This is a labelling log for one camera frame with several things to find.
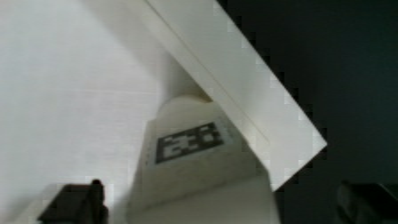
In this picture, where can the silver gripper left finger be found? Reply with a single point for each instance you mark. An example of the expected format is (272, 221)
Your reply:
(77, 206)

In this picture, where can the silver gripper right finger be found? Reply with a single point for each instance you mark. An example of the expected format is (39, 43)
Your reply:
(366, 204)

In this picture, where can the white leg with tag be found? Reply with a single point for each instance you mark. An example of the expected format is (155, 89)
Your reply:
(196, 156)

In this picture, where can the white square tabletop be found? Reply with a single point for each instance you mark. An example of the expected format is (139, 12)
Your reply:
(87, 76)

